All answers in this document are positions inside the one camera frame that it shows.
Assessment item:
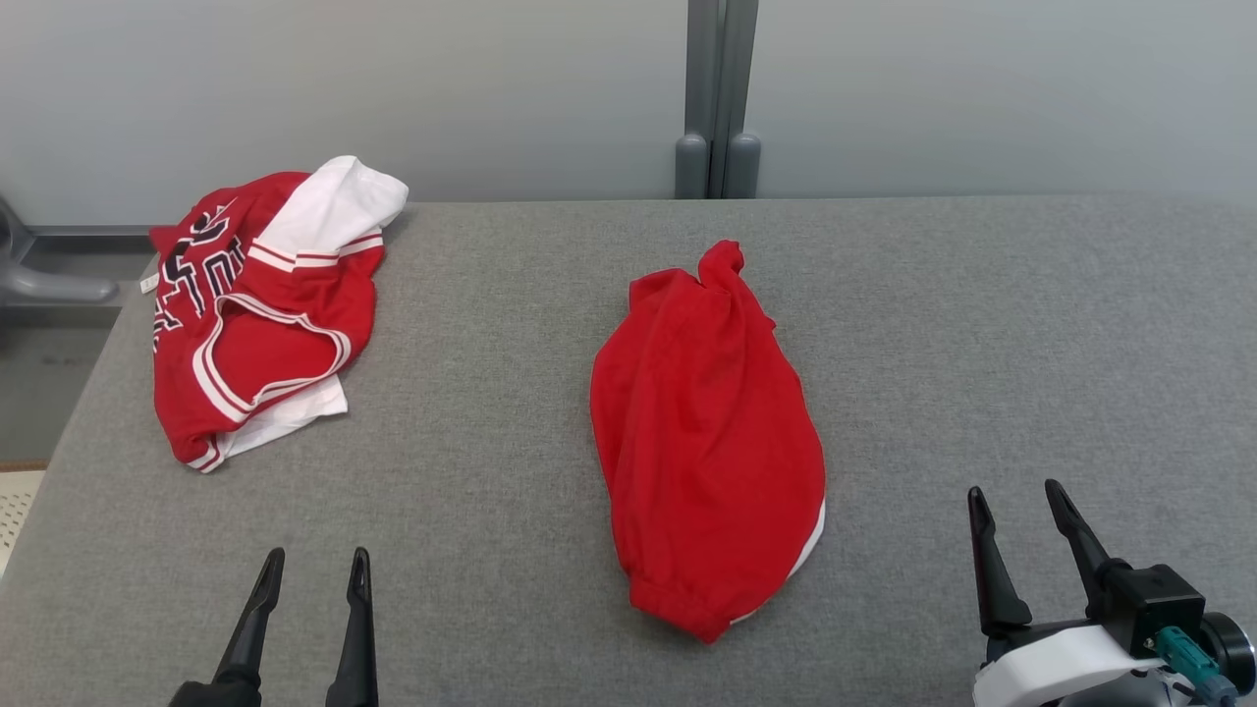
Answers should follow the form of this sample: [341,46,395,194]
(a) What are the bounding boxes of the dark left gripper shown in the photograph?
[167,547,380,707]

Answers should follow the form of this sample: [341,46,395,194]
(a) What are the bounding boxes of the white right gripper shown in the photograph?
[967,478,1170,707]

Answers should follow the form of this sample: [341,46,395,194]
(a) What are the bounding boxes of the red white sports jersey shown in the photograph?
[139,155,410,474]

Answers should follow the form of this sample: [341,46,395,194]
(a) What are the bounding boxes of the red shorts with white trim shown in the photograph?
[589,240,828,645]

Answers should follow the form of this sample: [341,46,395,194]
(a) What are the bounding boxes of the beige perforated floor panel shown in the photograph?
[0,460,50,578]

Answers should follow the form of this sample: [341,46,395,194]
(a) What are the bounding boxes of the grey chair base leg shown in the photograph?
[0,196,121,307]

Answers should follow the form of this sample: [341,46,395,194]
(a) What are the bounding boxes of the teal camera cable connector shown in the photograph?
[1153,626,1240,704]

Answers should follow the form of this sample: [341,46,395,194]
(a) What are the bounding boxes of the grey partition post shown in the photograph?
[674,0,722,200]
[713,0,763,200]

